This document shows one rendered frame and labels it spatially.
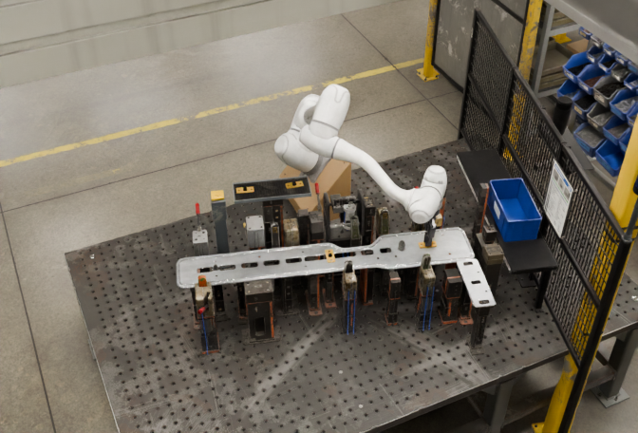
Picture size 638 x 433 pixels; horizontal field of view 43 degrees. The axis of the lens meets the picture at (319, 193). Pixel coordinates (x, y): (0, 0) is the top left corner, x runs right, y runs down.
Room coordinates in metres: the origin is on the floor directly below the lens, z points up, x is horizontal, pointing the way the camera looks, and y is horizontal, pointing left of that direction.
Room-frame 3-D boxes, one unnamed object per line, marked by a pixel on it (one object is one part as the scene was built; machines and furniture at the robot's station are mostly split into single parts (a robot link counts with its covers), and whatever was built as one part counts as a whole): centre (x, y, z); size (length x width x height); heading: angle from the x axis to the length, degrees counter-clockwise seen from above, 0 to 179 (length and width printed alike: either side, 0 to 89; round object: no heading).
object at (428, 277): (2.57, -0.49, 0.87); 0.12 x 0.09 x 0.35; 9
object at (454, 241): (2.70, -0.03, 1.00); 1.38 x 0.22 x 0.02; 99
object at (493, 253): (2.70, -0.80, 0.88); 0.08 x 0.08 x 0.36; 9
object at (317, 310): (2.70, 0.03, 0.84); 0.17 x 0.06 x 0.29; 9
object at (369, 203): (2.96, -0.24, 0.91); 0.07 x 0.05 x 0.42; 9
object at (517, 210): (2.94, -0.93, 1.10); 0.30 x 0.17 x 0.13; 7
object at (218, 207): (2.97, 0.48, 0.92); 0.08 x 0.08 x 0.44; 9
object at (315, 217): (2.91, 0.01, 0.89); 0.13 x 0.11 x 0.38; 9
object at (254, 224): (2.83, 0.30, 0.90); 0.13 x 0.10 x 0.41; 9
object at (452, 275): (2.61, -0.61, 0.84); 0.11 x 0.10 x 0.28; 9
